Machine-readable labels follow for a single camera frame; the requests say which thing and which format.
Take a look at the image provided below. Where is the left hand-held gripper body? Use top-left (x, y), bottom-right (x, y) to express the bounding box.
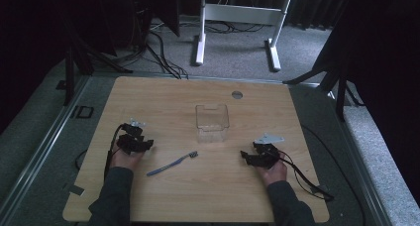
top-left (116, 118), bottom-right (149, 156)

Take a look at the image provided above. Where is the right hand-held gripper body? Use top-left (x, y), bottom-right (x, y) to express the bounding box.
top-left (252, 132), bottom-right (286, 170)

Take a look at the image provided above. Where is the blue toothbrush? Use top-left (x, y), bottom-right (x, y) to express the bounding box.
top-left (146, 150), bottom-right (199, 177)

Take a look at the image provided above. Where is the person's left hand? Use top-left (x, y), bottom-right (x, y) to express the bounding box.
top-left (109, 149), bottom-right (147, 172)

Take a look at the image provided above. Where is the person's right hand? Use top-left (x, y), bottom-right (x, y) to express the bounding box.
top-left (256, 151), bottom-right (289, 187)

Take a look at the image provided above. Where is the grey tape piece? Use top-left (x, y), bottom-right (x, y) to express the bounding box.
top-left (67, 183), bottom-right (86, 197)

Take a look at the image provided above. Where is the black metal stand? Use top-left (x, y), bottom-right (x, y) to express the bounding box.
top-left (282, 52), bottom-right (366, 123)
top-left (55, 19), bottom-right (134, 107)

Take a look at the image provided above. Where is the dark curtain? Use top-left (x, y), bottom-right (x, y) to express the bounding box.
top-left (0, 0), bottom-right (117, 135)
top-left (325, 0), bottom-right (420, 199)

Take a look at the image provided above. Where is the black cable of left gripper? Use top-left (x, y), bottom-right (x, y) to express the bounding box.
top-left (103, 123), bottom-right (128, 181)

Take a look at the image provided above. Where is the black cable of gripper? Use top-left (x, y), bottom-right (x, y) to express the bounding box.
top-left (103, 123), bottom-right (128, 181)
top-left (277, 150), bottom-right (335, 201)

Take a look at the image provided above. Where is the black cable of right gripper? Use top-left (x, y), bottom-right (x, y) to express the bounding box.
top-left (277, 150), bottom-right (335, 201)

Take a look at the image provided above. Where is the short black cable loop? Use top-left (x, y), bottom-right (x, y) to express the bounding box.
top-left (74, 149), bottom-right (89, 171)

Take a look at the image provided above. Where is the long black floor cable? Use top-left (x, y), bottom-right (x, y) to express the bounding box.
top-left (300, 124), bottom-right (367, 226)

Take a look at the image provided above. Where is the bundle of black floor cables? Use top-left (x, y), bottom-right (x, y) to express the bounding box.
top-left (130, 19), bottom-right (190, 80)

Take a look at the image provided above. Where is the aluminium floor rail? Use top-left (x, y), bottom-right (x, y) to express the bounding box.
top-left (0, 74), bottom-right (92, 222)
top-left (328, 88), bottom-right (395, 226)

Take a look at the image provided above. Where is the white desk frame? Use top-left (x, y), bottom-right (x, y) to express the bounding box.
top-left (192, 0), bottom-right (294, 72)

